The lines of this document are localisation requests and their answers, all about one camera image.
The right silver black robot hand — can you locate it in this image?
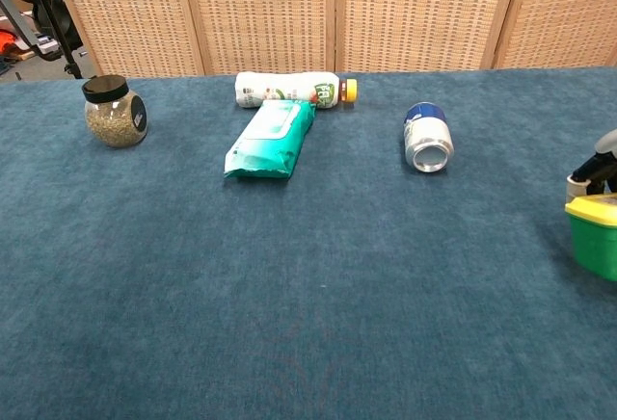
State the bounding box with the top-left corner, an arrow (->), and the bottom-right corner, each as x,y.
565,128 -> 617,204

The green tub with yellow lid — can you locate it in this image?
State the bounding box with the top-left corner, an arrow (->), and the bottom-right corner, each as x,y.
564,192 -> 617,282

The blue and white drink can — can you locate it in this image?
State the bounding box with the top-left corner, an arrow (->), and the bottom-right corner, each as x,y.
402,101 -> 456,174

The blue felt table cover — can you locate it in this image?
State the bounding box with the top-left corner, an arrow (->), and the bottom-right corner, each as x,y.
0,66 -> 617,420

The white bottle with orange cap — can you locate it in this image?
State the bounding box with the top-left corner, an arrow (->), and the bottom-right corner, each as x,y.
234,70 -> 360,111

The teal wet wipes pack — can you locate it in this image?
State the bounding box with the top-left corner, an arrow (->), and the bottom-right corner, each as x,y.
223,99 -> 318,181

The wooden woven folding screen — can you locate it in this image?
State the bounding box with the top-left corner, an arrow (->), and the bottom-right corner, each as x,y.
45,0 -> 617,78

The glass jar with black lid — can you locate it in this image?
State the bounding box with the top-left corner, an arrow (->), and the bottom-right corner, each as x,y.
81,74 -> 149,149

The black tripod stand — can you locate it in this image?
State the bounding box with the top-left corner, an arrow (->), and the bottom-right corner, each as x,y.
18,0 -> 86,80

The grey metal frame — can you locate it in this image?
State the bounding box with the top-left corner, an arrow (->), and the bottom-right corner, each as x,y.
0,0 -> 52,63

